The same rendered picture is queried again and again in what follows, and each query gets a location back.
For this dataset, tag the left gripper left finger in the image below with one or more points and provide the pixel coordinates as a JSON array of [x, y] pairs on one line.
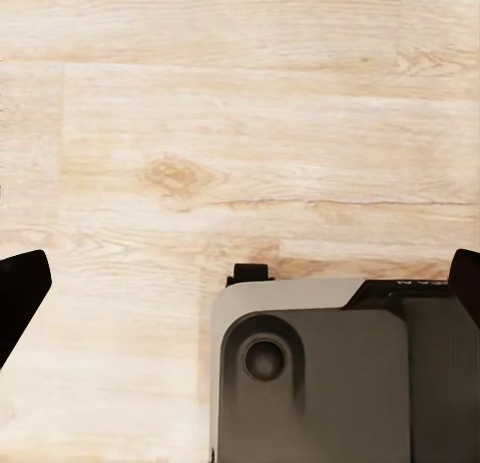
[[25, 279]]

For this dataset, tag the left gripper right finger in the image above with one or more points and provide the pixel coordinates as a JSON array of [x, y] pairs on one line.
[[464, 280]]

